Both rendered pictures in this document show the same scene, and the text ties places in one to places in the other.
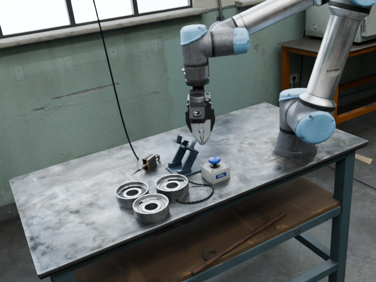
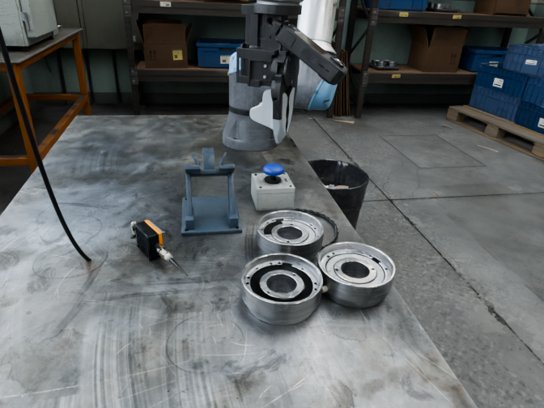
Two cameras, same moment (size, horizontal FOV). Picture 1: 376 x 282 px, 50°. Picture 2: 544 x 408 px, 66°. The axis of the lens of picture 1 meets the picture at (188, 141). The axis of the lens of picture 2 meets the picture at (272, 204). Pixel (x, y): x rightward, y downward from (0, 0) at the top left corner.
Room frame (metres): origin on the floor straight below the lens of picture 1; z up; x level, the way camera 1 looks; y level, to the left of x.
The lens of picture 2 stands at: (1.00, 0.61, 1.17)
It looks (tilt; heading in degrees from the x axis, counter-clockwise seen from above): 28 degrees down; 284
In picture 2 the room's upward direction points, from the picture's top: 3 degrees clockwise
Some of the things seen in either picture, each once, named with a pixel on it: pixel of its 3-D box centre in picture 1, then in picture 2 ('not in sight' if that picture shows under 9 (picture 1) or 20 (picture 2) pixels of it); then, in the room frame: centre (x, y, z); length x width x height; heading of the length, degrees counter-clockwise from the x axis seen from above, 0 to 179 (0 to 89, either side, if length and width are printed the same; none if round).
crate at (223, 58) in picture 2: not in sight; (224, 53); (2.52, -3.28, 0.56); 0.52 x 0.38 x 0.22; 24
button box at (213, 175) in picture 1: (216, 170); (271, 189); (1.17, -0.08, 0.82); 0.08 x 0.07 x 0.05; 117
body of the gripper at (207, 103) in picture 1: (198, 97); (271, 46); (1.18, -0.05, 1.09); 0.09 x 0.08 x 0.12; 176
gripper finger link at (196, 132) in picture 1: (196, 129); (266, 116); (1.17, -0.03, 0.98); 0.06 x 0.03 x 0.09; 176
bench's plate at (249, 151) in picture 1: (188, 162); (180, 212); (1.32, 0.00, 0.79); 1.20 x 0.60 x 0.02; 117
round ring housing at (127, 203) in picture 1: (132, 194); (281, 288); (1.08, 0.19, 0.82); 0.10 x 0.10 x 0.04
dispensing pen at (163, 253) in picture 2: (145, 164); (155, 248); (1.28, 0.16, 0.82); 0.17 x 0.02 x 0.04; 146
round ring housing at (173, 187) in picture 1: (172, 187); (289, 237); (1.10, 0.06, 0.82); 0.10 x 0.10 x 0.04
